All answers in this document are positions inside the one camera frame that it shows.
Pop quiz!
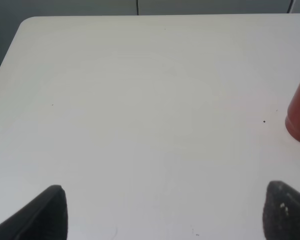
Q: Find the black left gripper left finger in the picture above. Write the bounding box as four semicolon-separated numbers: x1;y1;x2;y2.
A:
0;185;68;240

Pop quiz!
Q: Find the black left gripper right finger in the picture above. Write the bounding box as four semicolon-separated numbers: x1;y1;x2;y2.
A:
262;180;300;240

